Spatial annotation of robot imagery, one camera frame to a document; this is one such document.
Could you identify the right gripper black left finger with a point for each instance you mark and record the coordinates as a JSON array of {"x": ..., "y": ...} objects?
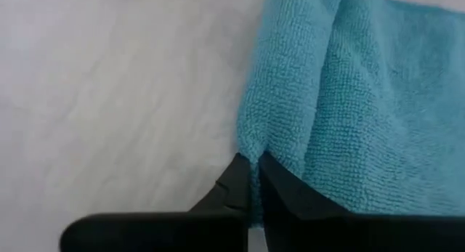
[{"x": 163, "y": 232}]

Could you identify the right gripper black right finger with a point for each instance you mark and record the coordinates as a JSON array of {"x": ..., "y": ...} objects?
[{"x": 327, "y": 230}]

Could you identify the blue microfibre towel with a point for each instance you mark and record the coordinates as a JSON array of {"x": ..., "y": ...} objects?
[{"x": 363, "y": 99}]

